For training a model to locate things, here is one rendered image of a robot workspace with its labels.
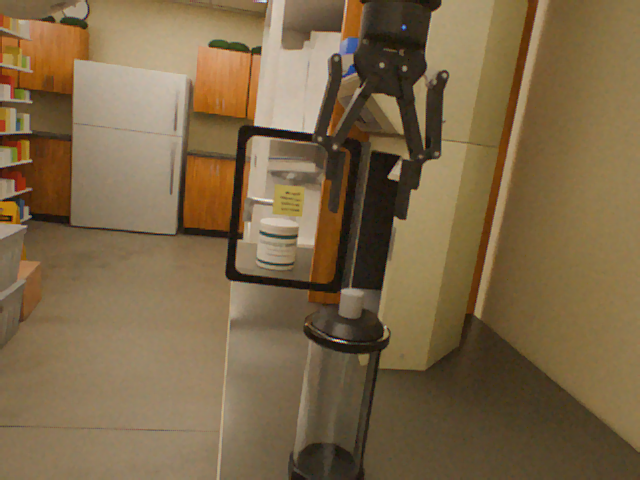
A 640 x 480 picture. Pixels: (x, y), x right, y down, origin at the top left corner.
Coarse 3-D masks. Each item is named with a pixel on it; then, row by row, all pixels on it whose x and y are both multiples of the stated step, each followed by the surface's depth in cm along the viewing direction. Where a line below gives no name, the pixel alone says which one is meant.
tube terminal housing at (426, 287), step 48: (480, 0) 88; (432, 48) 89; (480, 48) 90; (480, 96) 94; (384, 144) 109; (480, 144) 100; (432, 192) 95; (480, 192) 106; (432, 240) 97; (480, 240) 114; (384, 288) 100; (432, 288) 100; (432, 336) 103
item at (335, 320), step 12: (348, 300) 60; (360, 300) 60; (324, 312) 61; (336, 312) 62; (348, 312) 60; (360, 312) 61; (324, 324) 59; (336, 324) 59; (348, 324) 59; (360, 324) 59; (372, 324) 60; (336, 336) 58; (348, 336) 58; (360, 336) 58; (372, 336) 59
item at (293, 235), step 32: (256, 160) 122; (288, 160) 123; (320, 160) 123; (256, 192) 124; (288, 192) 124; (320, 192) 124; (256, 224) 126; (288, 224) 126; (320, 224) 126; (256, 256) 128; (288, 256) 128; (320, 256) 128
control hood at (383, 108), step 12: (348, 84) 100; (420, 84) 90; (372, 96) 90; (384, 96) 90; (372, 108) 96; (384, 108) 90; (396, 108) 90; (384, 120) 94; (396, 120) 91; (384, 132) 102; (396, 132) 93
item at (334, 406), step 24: (384, 336) 60; (312, 360) 61; (336, 360) 58; (360, 360) 59; (312, 384) 61; (336, 384) 59; (360, 384) 59; (312, 408) 61; (336, 408) 60; (360, 408) 60; (312, 432) 61; (336, 432) 60; (360, 432) 62; (312, 456) 62; (336, 456) 61; (360, 456) 63
